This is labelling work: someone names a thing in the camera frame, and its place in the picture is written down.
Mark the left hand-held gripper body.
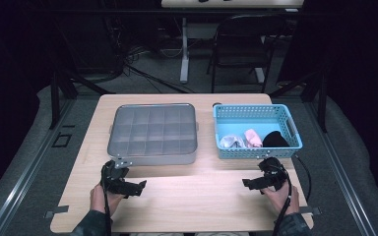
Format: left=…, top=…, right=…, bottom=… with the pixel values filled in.
left=99, top=156, right=134, bottom=195

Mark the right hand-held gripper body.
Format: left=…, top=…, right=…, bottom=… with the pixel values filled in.
left=258, top=156, right=290, bottom=193

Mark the black sock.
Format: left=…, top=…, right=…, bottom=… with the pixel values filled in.
left=262, top=130, right=290, bottom=148

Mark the white compartment box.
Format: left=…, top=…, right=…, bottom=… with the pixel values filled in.
left=107, top=102, right=200, bottom=166

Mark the white sock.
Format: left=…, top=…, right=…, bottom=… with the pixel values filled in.
left=220, top=134, right=246, bottom=149

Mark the clear plastic box lid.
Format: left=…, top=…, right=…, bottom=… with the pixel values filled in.
left=107, top=102, right=199, bottom=158

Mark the blue plastic basket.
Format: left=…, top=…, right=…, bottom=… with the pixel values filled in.
left=212, top=103, right=303, bottom=160

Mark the person's right hand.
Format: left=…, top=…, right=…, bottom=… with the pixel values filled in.
left=262, top=184, right=300, bottom=216

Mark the person's left hand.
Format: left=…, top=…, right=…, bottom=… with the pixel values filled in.
left=90, top=183, right=126, bottom=216

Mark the pink sock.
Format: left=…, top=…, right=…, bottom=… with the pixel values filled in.
left=244, top=128, right=264, bottom=148

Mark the black square floor fitting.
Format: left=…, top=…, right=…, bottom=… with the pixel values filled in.
left=51, top=132, right=73, bottom=148

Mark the black metal stand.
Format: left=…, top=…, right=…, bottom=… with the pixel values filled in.
left=269, top=70, right=329, bottom=134
left=48, top=70, right=116, bottom=131

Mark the black folding chair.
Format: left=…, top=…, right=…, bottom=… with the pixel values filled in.
left=206, top=13, right=288, bottom=94

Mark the white-legged desk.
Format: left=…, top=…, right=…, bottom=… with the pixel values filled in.
left=160, top=0, right=304, bottom=85

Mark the right hand-held gripper cable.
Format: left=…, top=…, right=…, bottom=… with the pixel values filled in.
left=272, top=170, right=293, bottom=236

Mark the hand-held gripper cable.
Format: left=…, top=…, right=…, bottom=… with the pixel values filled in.
left=272, top=170, right=293, bottom=236
left=101, top=181, right=112, bottom=236

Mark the left hand-held gripper cable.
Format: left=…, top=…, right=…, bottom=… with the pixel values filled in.
left=101, top=181, right=112, bottom=236

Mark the grey metal table bracket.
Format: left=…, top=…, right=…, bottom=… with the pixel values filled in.
left=43, top=205, right=70, bottom=219
left=299, top=206, right=323, bottom=216

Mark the aluminium floor rail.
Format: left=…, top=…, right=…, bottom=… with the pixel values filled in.
left=303, top=97, right=378, bottom=236
left=0, top=97, right=77, bottom=236

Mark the bundle of floor cables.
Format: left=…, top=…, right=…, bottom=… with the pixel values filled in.
left=121, top=45, right=195, bottom=94

